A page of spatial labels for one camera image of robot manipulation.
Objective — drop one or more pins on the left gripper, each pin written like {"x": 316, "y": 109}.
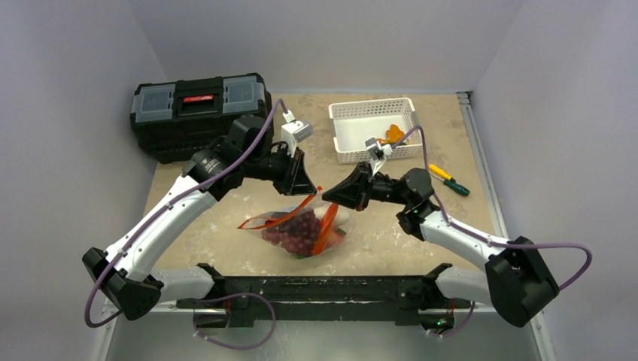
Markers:
{"x": 300, "y": 183}

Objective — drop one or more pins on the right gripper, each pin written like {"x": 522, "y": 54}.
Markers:
{"x": 366, "y": 184}

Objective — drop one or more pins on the white radish with leaves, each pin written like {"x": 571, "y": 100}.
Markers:
{"x": 335, "y": 215}

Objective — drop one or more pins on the clear zip top bag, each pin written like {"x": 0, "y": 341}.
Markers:
{"x": 254, "y": 225}

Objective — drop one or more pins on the dark red grapes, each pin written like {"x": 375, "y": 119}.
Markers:
{"x": 296, "y": 235}

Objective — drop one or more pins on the orange carrot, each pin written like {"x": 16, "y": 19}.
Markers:
{"x": 321, "y": 243}

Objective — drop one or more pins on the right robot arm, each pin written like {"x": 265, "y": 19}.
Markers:
{"x": 511, "y": 277}

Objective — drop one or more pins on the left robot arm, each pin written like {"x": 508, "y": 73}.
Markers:
{"x": 125, "y": 271}

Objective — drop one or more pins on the white plastic basket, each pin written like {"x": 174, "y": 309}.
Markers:
{"x": 355, "y": 122}

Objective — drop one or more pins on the orange pepper piece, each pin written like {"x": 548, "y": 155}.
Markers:
{"x": 394, "y": 135}

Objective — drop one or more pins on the black toolbox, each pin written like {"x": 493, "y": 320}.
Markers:
{"x": 172, "y": 121}

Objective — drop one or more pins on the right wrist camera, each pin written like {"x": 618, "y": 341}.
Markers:
{"x": 379, "y": 153}

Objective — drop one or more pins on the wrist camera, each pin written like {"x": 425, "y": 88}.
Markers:
{"x": 379, "y": 153}
{"x": 294, "y": 131}

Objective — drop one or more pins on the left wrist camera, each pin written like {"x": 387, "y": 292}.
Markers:
{"x": 294, "y": 131}

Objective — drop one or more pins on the yellow handled screwdriver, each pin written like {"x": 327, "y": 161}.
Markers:
{"x": 440, "y": 173}

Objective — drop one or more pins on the green handled screwdriver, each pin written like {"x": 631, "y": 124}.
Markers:
{"x": 457, "y": 188}

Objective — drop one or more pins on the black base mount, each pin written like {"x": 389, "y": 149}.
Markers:
{"x": 408, "y": 300}

